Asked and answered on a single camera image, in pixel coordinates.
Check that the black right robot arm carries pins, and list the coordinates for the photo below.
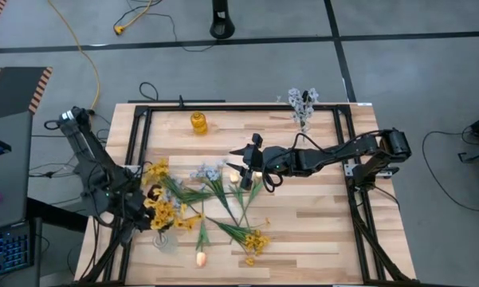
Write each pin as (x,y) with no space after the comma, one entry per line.
(342,151)

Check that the thin black bar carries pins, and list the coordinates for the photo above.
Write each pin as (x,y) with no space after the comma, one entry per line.
(163,101)

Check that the amber glass bottle vase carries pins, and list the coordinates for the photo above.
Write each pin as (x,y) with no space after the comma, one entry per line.
(199,124)

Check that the long black floor tape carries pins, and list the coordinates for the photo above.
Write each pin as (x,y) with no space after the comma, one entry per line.
(103,46)

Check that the short black floor tape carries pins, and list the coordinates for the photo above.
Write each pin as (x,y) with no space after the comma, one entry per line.
(338,48)

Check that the yellow artificial flower bunch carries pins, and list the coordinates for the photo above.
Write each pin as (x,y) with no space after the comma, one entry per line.
(157,170)
(255,239)
(163,213)

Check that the grey side desk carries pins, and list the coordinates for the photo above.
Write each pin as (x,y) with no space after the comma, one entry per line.
(12,211)

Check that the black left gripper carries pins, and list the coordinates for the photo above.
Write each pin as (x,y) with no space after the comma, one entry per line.
(137,211)

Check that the backlit black keyboard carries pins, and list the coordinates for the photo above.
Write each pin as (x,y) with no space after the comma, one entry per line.
(8,251)

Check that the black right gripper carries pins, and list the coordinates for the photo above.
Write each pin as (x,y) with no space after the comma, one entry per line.
(263,161)

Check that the black stand base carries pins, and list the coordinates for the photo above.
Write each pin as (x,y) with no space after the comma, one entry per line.
(222,28)

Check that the peach artificial tulip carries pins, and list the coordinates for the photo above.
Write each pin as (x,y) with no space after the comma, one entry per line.
(234,177)
(201,260)
(256,189)

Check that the black aluminium table frame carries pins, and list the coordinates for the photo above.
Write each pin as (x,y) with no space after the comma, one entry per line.
(163,108)

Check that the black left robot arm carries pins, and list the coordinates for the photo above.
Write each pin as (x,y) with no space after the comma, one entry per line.
(87,155)

